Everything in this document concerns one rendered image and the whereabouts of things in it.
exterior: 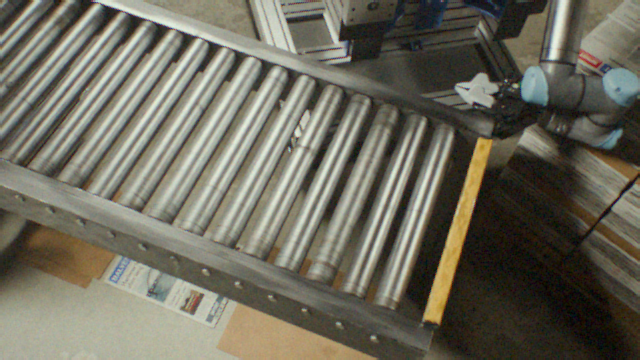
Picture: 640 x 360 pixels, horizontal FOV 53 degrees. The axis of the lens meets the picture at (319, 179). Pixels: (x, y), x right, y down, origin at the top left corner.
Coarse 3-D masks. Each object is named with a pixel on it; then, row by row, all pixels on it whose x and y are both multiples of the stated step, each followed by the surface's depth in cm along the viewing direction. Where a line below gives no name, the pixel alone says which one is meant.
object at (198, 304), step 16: (176, 224) 207; (112, 272) 197; (128, 272) 197; (144, 272) 197; (160, 272) 198; (128, 288) 194; (144, 288) 195; (160, 288) 195; (176, 288) 195; (192, 288) 196; (160, 304) 192; (176, 304) 193; (192, 304) 193; (208, 304) 193; (224, 304) 194; (208, 320) 191
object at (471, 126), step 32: (96, 0) 148; (128, 0) 149; (160, 32) 148; (192, 32) 145; (224, 32) 146; (288, 64) 142; (320, 64) 143; (352, 96) 141; (384, 96) 139; (416, 96) 140; (480, 128) 136
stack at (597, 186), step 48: (624, 48) 149; (528, 144) 173; (576, 144) 162; (624, 144) 151; (528, 192) 186; (576, 192) 172; (624, 192) 167; (528, 240) 199; (576, 240) 185; (576, 288) 196; (624, 288) 181; (624, 336) 193
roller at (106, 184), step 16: (192, 48) 143; (208, 48) 145; (176, 64) 141; (192, 64) 141; (176, 80) 137; (192, 80) 141; (160, 96) 134; (176, 96) 136; (144, 112) 132; (160, 112) 133; (144, 128) 130; (160, 128) 134; (128, 144) 127; (144, 144) 129; (112, 160) 125; (128, 160) 126; (96, 176) 123; (112, 176) 123; (96, 192) 121; (112, 192) 123
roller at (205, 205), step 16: (272, 80) 139; (288, 80) 142; (256, 96) 137; (272, 96) 137; (256, 112) 134; (272, 112) 138; (240, 128) 132; (256, 128) 133; (240, 144) 129; (224, 160) 127; (240, 160) 129; (208, 176) 126; (224, 176) 125; (208, 192) 123; (224, 192) 125; (192, 208) 121; (208, 208) 121; (192, 224) 119; (208, 224) 121
